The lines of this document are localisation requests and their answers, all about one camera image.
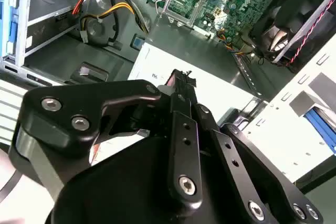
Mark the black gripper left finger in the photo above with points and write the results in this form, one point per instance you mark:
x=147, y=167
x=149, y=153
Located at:
x=65, y=100

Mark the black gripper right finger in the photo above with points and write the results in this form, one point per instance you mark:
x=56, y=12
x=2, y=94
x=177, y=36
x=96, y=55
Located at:
x=236, y=155

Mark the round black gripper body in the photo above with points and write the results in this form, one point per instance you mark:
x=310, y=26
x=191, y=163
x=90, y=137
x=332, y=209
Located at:
x=118, y=195

